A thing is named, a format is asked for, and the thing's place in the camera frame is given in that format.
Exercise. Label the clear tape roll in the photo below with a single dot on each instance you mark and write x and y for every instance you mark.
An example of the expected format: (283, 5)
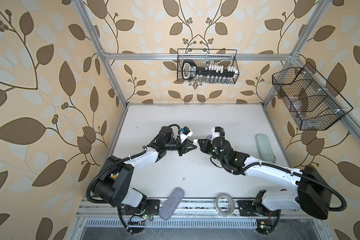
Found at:
(224, 205)

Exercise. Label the black wire basket right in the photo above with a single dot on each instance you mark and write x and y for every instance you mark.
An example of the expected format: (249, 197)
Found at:
(313, 102)

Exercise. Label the black wire basket back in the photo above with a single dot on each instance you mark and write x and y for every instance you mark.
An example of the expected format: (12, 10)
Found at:
(201, 56)

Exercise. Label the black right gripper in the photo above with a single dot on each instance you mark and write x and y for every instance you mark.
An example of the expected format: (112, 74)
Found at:
(203, 147)

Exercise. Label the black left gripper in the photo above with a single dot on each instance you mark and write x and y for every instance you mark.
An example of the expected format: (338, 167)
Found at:
(183, 147)

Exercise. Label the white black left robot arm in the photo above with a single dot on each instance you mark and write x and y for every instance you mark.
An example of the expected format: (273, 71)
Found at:
(112, 184)

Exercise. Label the black wire basket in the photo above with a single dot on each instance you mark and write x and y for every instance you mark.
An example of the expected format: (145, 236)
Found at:
(201, 56)
(313, 102)

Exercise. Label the green glasses case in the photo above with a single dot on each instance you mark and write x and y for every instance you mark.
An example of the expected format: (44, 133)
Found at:
(265, 149)

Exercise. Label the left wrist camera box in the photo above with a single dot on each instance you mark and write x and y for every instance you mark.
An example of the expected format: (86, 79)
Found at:
(185, 132)

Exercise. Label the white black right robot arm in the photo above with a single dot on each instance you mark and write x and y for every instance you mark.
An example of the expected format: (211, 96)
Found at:
(302, 190)

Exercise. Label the black tool with white sockets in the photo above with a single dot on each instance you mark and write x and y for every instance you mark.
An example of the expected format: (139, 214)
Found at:
(208, 72)

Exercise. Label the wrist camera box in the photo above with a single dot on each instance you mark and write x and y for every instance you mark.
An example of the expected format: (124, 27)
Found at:
(185, 132)
(217, 132)

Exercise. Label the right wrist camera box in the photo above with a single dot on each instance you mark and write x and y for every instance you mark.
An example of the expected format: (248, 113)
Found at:
(217, 132)

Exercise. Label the grey fabric glasses case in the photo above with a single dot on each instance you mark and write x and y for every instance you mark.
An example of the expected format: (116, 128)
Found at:
(171, 204)

